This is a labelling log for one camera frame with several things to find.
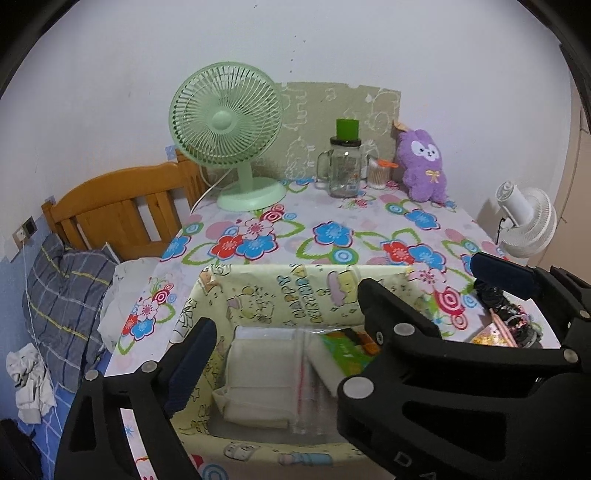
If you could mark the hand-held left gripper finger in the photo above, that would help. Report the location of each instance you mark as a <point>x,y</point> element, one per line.
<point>184,374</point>

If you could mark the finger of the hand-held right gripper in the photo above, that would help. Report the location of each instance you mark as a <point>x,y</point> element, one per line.
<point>406,350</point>
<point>503,272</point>

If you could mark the black plastic bag roll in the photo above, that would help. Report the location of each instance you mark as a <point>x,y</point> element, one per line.
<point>489,295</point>

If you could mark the pink patterned packet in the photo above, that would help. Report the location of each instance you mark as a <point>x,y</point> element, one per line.
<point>494,332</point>

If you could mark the green tissue packet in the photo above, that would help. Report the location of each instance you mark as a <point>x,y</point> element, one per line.
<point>344,350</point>

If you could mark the white cotton pads pack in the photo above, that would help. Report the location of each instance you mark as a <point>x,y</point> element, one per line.
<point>263,369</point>

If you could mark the yellow cartoon storage box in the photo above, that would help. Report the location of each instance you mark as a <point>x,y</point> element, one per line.
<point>277,290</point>

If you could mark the black pink hair scrunchie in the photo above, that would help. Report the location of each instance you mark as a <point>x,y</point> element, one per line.
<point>521,323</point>

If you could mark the white standing fan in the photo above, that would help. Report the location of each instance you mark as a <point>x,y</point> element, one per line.
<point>531,221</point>

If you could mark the white pillow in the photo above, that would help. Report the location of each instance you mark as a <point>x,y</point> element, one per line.
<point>129,295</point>

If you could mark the beige door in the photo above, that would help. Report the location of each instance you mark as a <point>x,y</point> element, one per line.
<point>577,184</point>

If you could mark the purple plush rabbit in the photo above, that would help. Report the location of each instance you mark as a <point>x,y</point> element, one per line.
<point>425,166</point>

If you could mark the grey plaid pillow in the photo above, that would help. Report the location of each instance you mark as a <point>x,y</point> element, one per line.
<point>64,304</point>

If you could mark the blue bed sheet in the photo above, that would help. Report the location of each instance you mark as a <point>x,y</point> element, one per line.
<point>46,443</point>

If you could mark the crumpled white cloth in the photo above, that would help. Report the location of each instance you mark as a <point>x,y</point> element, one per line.
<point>30,383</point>

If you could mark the small jar with orange lid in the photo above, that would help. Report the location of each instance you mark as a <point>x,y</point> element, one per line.
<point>379,175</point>

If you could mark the wooden bed headboard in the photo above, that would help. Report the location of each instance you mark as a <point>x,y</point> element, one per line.
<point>120,207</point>

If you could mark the small orange tag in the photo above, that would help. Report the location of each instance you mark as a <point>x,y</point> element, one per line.
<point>400,125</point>

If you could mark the glass mug with green lid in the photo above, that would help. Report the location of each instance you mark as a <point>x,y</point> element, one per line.
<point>344,166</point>

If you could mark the green patterned cardboard sheet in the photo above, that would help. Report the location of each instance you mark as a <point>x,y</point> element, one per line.
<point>318,110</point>

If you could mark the green desk fan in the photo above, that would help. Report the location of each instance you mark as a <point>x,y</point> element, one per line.
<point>221,120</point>

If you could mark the black wall socket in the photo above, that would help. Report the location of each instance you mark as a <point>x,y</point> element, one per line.
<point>30,226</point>

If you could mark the white wall socket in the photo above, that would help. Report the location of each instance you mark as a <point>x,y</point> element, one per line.
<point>18,236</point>

